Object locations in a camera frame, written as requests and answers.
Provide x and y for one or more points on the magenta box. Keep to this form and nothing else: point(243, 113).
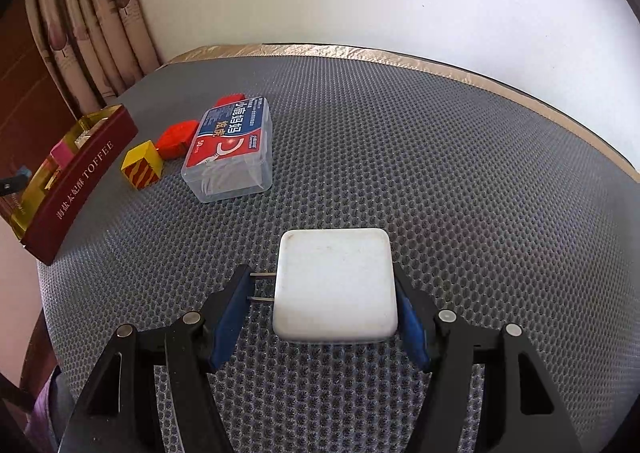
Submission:
point(62, 153)

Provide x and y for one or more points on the person's grey clothing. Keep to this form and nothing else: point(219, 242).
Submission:
point(50, 403)

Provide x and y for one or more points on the red tin box gold inside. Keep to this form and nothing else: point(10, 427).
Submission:
point(75, 193)

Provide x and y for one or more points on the black white striped box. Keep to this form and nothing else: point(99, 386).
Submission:
point(92, 133)

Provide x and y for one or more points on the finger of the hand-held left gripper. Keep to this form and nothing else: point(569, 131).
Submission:
point(15, 180)

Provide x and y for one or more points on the grey mesh mat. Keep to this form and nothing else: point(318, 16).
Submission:
point(400, 158)

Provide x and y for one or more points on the white charger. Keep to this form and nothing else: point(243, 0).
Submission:
point(335, 283)

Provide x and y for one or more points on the brown wooden door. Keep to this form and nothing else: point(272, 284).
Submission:
point(30, 83)

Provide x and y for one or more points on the clear floss pick box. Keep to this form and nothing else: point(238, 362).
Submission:
point(230, 143)

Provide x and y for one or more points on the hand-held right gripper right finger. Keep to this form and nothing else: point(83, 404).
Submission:
point(412, 328)

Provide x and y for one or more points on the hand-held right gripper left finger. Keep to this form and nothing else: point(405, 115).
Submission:
point(227, 328)

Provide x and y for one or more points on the beige leaf print curtain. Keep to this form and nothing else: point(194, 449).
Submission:
point(100, 23)

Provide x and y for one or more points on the gold tablecloth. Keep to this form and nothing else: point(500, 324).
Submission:
point(350, 50)

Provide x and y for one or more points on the red block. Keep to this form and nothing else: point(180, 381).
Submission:
point(230, 99)
point(175, 138)

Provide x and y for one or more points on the yellow striped block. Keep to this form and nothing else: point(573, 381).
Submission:
point(142, 165)

